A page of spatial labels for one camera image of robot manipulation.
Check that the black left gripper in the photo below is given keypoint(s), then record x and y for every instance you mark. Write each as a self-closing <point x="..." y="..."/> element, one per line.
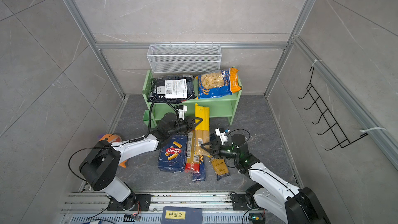
<point x="190" y="123"/>

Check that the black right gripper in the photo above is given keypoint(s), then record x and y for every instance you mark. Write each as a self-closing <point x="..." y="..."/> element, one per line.
<point x="216" y="150"/>

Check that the yellow spaghetti packet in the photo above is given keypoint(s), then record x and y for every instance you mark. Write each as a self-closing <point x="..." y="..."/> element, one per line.
<point x="202" y="131"/>

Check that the black pasta bag white label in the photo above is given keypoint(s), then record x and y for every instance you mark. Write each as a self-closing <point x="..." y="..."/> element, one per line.
<point x="173" y="89"/>

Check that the blue orange shell pasta bag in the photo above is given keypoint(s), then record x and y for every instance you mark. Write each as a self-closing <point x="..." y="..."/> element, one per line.
<point x="218" y="83"/>

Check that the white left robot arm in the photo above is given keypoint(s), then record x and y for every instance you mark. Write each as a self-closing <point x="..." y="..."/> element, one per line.
<point x="100" y="165"/>

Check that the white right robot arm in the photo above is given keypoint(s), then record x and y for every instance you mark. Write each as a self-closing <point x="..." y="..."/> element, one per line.
<point x="291" y="204"/>

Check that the green wooden shelf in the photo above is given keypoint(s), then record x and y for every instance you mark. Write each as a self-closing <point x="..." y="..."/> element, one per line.
<point x="219" y="108"/>

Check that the blue Barilla pasta box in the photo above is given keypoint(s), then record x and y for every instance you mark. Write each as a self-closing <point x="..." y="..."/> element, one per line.
<point x="172" y="156"/>

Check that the Ankara spaghetti packet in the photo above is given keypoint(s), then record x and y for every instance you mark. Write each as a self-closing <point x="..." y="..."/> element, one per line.
<point x="220" y="168"/>

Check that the red spaghetti packet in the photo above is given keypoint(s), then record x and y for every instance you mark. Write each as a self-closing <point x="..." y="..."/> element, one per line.
<point x="192" y="160"/>

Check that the blue spaghetti packet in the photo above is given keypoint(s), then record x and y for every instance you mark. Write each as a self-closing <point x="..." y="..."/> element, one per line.
<point x="201" y="175"/>

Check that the orange shark plush toy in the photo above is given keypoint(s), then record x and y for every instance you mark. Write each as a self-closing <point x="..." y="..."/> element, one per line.
<point x="112" y="138"/>

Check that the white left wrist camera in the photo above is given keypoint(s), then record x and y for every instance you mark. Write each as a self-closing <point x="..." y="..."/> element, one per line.
<point x="181" y="110"/>

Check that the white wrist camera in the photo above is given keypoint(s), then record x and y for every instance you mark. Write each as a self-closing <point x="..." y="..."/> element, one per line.
<point x="181" y="110"/>
<point x="222" y="134"/>

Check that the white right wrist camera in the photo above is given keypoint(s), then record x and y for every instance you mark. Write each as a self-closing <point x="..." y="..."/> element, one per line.
<point x="222" y="134"/>

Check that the white wire mesh basket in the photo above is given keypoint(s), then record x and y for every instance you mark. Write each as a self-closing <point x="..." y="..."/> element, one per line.
<point x="187" y="58"/>

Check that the black wire hook rack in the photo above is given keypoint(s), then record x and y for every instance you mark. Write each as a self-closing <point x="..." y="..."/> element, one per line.
<point x="326" y="116"/>

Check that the metal base rail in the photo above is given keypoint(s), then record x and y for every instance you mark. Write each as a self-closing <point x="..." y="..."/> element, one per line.
<point x="217" y="208"/>

